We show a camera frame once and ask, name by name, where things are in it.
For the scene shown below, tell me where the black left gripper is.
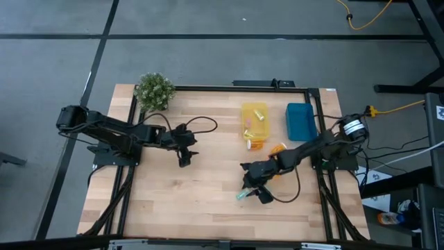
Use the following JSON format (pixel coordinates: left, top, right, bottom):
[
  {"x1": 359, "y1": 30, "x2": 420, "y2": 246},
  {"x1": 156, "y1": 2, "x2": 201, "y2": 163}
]
[{"x1": 162, "y1": 122, "x2": 200, "y2": 169}]

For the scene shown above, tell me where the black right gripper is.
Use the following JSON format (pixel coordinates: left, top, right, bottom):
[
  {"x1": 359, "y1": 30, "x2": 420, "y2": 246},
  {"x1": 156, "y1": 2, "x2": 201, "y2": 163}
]
[{"x1": 239, "y1": 158, "x2": 280, "y2": 206}]

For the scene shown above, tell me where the orange pill bottle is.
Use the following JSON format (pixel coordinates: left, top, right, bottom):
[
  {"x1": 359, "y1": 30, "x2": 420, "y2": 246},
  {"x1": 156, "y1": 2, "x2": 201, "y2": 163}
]
[
  {"x1": 246, "y1": 138, "x2": 265, "y2": 151},
  {"x1": 268, "y1": 142, "x2": 289, "y2": 157}
]

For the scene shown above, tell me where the yellow plastic bin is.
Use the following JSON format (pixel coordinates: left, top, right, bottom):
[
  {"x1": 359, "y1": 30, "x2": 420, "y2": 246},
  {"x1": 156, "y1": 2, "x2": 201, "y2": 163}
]
[{"x1": 241, "y1": 101, "x2": 271, "y2": 142}]

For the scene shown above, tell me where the blue plastic bin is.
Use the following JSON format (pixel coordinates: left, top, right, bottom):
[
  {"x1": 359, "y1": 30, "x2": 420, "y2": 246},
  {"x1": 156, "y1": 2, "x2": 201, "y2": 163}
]
[{"x1": 284, "y1": 102, "x2": 318, "y2": 142}]

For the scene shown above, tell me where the green artificial potted plant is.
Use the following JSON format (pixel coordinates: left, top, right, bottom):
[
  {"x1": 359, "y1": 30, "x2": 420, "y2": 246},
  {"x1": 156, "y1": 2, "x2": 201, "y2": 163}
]
[{"x1": 133, "y1": 72, "x2": 177, "y2": 113}]

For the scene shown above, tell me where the white printed paper sheet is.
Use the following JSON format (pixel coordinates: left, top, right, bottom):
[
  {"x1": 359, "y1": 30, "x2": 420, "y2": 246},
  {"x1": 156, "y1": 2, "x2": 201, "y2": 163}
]
[{"x1": 356, "y1": 165, "x2": 392, "y2": 213}]

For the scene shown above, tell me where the orange drink bottle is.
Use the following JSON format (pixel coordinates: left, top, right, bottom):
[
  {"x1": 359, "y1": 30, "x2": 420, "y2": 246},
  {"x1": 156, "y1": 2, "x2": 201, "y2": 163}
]
[{"x1": 377, "y1": 212, "x2": 406, "y2": 226}]

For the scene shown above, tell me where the black furniture foot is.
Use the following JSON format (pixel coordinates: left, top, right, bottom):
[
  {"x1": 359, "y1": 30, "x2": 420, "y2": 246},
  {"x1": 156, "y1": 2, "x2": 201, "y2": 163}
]
[{"x1": 0, "y1": 151, "x2": 27, "y2": 168}]

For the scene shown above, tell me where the grey equipment case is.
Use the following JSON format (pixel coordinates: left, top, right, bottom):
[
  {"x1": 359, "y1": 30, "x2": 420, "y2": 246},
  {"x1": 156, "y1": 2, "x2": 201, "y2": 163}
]
[{"x1": 424, "y1": 92, "x2": 444, "y2": 189}]

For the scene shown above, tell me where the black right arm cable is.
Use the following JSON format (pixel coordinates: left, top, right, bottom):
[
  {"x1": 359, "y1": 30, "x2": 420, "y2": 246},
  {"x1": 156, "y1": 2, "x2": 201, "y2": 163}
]
[{"x1": 269, "y1": 165, "x2": 302, "y2": 204}]

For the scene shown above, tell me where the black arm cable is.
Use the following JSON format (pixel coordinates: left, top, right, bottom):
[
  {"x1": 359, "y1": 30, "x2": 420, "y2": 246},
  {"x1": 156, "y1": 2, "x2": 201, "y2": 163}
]
[
  {"x1": 269, "y1": 165, "x2": 302, "y2": 204},
  {"x1": 138, "y1": 112, "x2": 219, "y2": 135}
]

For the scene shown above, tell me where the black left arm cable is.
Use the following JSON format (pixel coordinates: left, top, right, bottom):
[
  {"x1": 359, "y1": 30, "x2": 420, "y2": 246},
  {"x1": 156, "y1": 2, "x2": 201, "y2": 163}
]
[{"x1": 138, "y1": 112, "x2": 219, "y2": 135}]

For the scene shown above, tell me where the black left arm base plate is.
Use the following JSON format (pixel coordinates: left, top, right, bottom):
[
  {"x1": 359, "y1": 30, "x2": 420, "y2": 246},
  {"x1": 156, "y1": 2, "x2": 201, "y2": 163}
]
[{"x1": 87, "y1": 144, "x2": 142, "y2": 167}]

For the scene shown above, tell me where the black aluminium table frame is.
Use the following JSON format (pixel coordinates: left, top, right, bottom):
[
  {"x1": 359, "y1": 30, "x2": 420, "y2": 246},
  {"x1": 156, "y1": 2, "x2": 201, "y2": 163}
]
[{"x1": 81, "y1": 85, "x2": 370, "y2": 243}]

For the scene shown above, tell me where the black metal rail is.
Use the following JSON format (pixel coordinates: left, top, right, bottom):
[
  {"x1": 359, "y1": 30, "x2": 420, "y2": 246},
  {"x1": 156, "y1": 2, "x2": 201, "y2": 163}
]
[{"x1": 0, "y1": 235, "x2": 444, "y2": 250}]

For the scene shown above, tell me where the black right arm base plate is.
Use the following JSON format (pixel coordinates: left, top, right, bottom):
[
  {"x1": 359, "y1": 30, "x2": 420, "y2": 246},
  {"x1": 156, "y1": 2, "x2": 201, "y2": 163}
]
[{"x1": 311, "y1": 152, "x2": 359, "y2": 172}]

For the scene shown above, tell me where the white cable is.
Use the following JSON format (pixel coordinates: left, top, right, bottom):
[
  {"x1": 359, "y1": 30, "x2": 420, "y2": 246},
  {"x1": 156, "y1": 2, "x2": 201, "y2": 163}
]
[{"x1": 360, "y1": 140, "x2": 444, "y2": 172}]

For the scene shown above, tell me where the yellow extension cord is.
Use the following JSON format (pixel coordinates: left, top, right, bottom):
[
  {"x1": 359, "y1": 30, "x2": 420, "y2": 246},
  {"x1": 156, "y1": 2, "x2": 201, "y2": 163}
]
[{"x1": 364, "y1": 99, "x2": 426, "y2": 118}]

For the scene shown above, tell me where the yellow floor cable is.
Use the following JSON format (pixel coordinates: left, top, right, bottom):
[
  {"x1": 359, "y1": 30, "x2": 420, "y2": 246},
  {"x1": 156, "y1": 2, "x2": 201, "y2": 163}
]
[{"x1": 335, "y1": 0, "x2": 394, "y2": 31}]

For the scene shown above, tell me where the black desk leg frame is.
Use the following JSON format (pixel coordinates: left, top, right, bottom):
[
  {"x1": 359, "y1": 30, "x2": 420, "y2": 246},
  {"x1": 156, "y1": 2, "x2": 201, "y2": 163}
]
[{"x1": 373, "y1": 0, "x2": 444, "y2": 94}]

